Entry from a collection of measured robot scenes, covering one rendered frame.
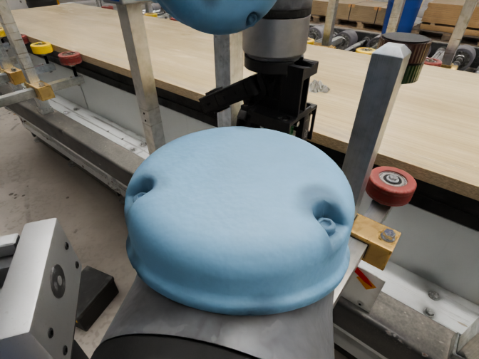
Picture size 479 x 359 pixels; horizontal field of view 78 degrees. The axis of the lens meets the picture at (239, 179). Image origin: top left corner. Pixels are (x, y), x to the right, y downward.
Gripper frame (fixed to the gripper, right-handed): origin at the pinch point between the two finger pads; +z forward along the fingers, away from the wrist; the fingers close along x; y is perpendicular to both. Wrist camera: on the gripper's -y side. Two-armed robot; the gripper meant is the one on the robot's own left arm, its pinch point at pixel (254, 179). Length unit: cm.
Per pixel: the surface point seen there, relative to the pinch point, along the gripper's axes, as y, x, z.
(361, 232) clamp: 17.2, 6.3, 6.4
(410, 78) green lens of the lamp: 15.7, 10.8, -17.1
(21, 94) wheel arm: -106, 1, 12
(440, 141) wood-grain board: 21.3, 40.1, 3.3
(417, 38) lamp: 14.7, 12.4, -21.3
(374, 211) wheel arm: 17.0, 13.6, 7.4
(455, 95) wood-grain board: 19, 72, 3
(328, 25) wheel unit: -41, 115, -2
